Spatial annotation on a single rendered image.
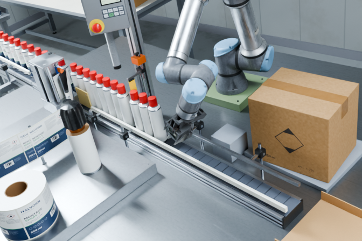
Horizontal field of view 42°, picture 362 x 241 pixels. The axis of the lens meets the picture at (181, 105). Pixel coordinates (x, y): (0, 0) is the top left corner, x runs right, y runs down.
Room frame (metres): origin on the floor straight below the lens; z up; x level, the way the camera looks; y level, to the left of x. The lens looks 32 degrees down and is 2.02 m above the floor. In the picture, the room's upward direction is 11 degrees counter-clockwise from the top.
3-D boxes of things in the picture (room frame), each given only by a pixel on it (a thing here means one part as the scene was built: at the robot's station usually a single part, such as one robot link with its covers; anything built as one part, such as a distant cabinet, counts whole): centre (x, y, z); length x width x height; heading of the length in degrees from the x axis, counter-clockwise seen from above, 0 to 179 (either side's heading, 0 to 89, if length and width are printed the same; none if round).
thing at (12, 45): (2.51, 0.85, 0.98); 0.05 x 0.05 x 0.20
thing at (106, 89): (1.81, 0.29, 0.98); 0.05 x 0.05 x 0.20
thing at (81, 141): (1.49, 0.39, 1.03); 0.09 x 0.09 x 0.30
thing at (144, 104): (1.62, 0.14, 0.98); 0.05 x 0.05 x 0.20
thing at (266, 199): (1.48, 0.07, 0.91); 1.07 x 0.01 x 0.02; 38
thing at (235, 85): (1.91, -0.25, 0.92); 0.15 x 0.15 x 0.10
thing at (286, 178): (1.52, 0.01, 0.96); 1.07 x 0.01 x 0.01; 38
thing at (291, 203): (1.73, 0.22, 0.86); 1.65 x 0.08 x 0.04; 38
